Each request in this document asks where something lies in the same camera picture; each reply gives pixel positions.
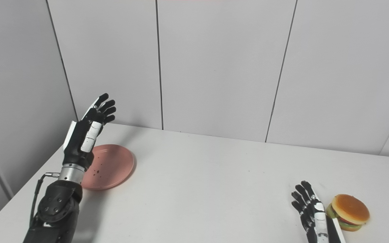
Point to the pink round plate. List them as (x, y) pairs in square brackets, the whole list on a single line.
[(111, 165)]

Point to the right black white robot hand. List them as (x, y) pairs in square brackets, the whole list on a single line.
[(317, 219)]

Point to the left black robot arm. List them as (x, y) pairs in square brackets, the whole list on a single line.
[(57, 206)]

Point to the toy hamburger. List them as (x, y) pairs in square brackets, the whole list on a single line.
[(349, 211)]

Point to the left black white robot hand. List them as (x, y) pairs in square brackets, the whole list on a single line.
[(79, 141)]

